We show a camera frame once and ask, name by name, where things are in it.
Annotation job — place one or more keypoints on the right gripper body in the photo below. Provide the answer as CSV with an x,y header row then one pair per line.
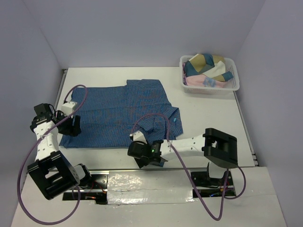
x,y
142,161

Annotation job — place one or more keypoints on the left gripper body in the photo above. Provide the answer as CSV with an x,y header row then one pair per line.
x,y
66,127

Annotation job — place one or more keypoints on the blue checked long sleeve shirt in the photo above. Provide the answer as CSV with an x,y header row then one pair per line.
x,y
109,114

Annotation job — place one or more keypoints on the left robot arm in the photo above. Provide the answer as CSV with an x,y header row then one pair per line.
x,y
51,171

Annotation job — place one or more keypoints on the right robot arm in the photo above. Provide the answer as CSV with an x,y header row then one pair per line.
x,y
219,148

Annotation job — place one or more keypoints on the silver foil tape panel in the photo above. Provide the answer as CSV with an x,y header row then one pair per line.
x,y
148,187

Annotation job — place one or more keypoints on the pink shirt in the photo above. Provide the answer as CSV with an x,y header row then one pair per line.
x,y
209,76

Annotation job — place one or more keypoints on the white plastic laundry basket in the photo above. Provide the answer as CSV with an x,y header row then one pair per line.
x,y
231,86

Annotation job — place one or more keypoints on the teal tan patterned shirt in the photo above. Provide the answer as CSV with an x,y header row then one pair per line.
x,y
198,61

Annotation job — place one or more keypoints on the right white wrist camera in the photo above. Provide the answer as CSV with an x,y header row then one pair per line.
x,y
138,136

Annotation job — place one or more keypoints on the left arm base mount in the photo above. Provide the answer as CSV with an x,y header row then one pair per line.
x,y
96,189

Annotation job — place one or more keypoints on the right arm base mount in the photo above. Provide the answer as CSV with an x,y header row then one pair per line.
x,y
212,187

